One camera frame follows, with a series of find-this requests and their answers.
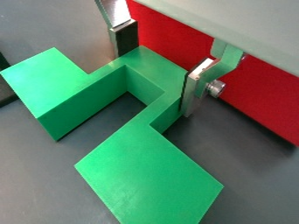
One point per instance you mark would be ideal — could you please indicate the red base board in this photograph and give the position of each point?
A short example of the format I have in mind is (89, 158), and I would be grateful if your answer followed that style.
(261, 90)

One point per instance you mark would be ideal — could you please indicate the black fixture stand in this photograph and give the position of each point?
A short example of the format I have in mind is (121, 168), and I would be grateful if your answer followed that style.
(7, 94)

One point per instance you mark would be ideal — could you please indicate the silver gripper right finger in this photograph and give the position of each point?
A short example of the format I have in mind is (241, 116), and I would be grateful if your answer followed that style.
(202, 79)

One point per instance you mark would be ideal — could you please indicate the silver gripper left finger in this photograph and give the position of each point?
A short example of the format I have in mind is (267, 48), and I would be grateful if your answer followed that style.
(121, 25)

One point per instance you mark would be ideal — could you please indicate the green bridge-shaped object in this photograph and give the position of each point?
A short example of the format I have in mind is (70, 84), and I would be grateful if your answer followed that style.
(145, 178)

